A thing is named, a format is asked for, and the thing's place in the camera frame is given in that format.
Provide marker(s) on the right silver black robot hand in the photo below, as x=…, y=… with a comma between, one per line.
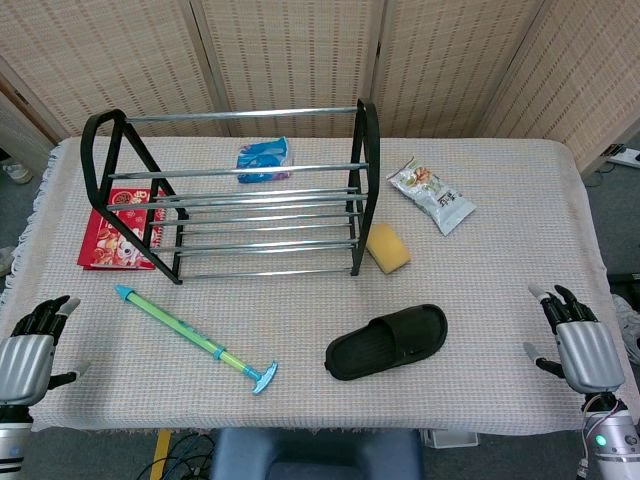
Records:
x=587, y=352

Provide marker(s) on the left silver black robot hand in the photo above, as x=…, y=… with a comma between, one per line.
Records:
x=27, y=360

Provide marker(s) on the black rubber slipper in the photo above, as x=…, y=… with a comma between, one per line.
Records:
x=387, y=345

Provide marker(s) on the blue robot base seat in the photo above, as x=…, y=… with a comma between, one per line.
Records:
x=315, y=452

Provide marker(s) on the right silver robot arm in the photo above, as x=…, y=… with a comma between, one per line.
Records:
x=615, y=445

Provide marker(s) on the black metal shoe rack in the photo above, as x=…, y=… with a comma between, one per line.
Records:
x=367, y=150

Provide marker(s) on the red spiral calendar booklet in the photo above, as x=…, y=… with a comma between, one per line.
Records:
x=112, y=245

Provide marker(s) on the green blue water pump toy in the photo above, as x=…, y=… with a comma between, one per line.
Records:
x=170, y=320

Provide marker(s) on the white power strip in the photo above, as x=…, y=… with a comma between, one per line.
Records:
x=625, y=157

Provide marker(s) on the white green snack bag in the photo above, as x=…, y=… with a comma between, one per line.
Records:
x=435, y=197

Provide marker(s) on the yellow sponge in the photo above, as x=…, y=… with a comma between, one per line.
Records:
x=389, y=248

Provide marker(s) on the blue tissue pack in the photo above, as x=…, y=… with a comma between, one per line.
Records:
x=262, y=157

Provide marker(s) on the beige folding screen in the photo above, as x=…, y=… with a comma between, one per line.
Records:
x=290, y=55

